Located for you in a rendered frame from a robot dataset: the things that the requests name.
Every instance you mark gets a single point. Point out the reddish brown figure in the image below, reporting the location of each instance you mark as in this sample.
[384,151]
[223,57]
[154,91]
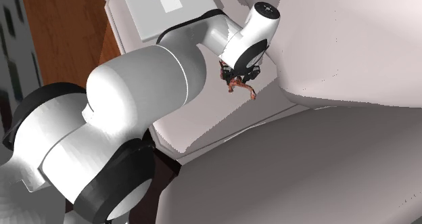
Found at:
[243,84]

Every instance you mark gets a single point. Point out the white sofa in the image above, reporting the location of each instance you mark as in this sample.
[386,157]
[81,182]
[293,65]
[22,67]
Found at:
[333,51]

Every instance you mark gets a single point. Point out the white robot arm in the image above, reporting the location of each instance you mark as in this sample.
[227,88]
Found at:
[141,81]

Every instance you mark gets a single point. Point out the grey flat book white label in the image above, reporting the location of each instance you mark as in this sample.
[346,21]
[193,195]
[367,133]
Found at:
[155,15]

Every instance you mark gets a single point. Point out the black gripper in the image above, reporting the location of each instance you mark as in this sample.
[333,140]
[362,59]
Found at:
[248,75]

